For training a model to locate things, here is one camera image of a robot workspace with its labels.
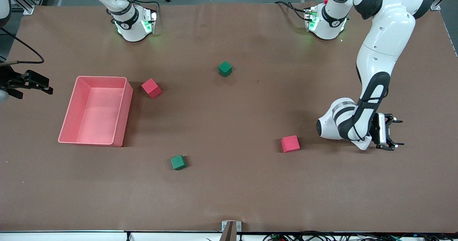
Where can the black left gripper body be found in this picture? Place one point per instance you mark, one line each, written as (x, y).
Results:
(376, 130)

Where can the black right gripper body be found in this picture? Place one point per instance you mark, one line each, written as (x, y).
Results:
(10, 82)

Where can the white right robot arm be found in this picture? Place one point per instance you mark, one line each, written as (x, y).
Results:
(125, 22)

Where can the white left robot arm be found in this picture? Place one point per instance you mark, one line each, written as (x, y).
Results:
(390, 26)

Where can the pink plastic bin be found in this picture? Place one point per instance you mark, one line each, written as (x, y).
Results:
(103, 126)

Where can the pink-red cube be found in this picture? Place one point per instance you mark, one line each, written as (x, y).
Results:
(151, 88)
(290, 144)

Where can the brown table cover sheet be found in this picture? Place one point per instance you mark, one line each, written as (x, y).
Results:
(229, 183)

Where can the green cube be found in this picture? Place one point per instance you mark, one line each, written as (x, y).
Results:
(178, 163)
(225, 69)

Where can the white table edge rail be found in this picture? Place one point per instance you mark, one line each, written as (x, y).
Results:
(71, 236)

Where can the metal mounting bracket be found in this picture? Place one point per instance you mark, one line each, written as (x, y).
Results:
(239, 226)

